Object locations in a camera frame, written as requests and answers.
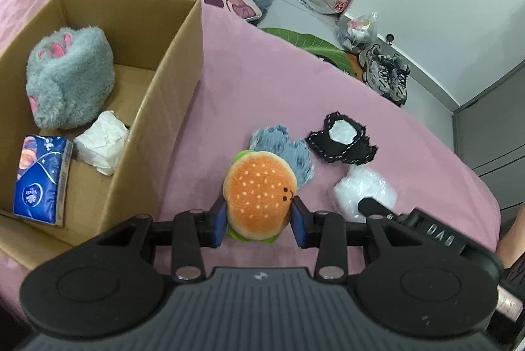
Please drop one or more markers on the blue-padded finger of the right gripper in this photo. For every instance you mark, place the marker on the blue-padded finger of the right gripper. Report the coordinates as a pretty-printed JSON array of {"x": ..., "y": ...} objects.
[{"x": 371, "y": 208}]

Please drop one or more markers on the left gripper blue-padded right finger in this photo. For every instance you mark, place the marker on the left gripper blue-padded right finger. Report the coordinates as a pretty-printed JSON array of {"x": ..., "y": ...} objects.
[{"x": 325, "y": 231}]

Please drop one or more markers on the white soft packet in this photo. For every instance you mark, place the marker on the white soft packet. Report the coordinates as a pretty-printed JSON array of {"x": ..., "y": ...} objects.
[{"x": 102, "y": 145}]

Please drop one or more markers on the grey sneaker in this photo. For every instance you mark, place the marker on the grey sneaker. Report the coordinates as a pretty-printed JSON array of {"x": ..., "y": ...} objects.
[
  {"x": 398, "y": 79},
  {"x": 375, "y": 74}
]

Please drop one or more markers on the grey blue fuzzy cloth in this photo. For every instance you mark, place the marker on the grey blue fuzzy cloth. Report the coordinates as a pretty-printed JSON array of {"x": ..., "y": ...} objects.
[{"x": 276, "y": 140}]

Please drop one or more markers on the small clear trash bag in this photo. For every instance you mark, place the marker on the small clear trash bag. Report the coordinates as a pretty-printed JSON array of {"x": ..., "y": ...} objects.
[{"x": 358, "y": 33}]

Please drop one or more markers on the clear plastic bag white filling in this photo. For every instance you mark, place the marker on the clear plastic bag white filling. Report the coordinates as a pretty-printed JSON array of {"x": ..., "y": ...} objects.
[{"x": 361, "y": 182}]

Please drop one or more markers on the grey sneaker left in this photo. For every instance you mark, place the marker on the grey sneaker left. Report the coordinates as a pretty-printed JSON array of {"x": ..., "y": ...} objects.
[{"x": 375, "y": 74}]

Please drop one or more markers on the grey sneaker right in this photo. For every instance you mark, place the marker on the grey sneaker right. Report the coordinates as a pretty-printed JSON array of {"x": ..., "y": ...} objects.
[{"x": 398, "y": 79}]

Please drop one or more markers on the grey fluffy plush toy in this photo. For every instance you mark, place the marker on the grey fluffy plush toy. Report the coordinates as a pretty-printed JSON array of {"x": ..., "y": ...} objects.
[{"x": 70, "y": 75}]

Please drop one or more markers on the blue tissue pack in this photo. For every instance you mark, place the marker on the blue tissue pack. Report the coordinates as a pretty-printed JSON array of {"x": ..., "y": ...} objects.
[{"x": 42, "y": 178}]

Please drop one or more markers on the hamburger plush toy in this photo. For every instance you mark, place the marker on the hamburger plush toy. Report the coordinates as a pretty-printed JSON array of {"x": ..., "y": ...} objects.
[{"x": 258, "y": 189}]

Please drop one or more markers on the green leaf cartoon rug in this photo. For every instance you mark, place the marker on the green leaf cartoon rug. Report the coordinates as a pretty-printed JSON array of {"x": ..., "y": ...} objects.
[{"x": 317, "y": 47}]

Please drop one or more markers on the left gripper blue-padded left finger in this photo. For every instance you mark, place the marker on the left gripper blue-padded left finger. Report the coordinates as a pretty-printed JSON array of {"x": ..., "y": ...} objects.
[{"x": 193, "y": 230}]

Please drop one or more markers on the person's bare foot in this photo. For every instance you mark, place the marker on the person's bare foot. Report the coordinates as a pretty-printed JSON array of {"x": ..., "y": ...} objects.
[{"x": 511, "y": 247}]

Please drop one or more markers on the brown cardboard box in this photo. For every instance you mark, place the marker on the brown cardboard box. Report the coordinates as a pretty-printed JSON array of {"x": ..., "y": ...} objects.
[{"x": 158, "y": 54}]

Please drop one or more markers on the pink bed sheet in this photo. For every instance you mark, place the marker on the pink bed sheet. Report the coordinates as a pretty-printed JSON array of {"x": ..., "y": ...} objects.
[{"x": 251, "y": 80}]

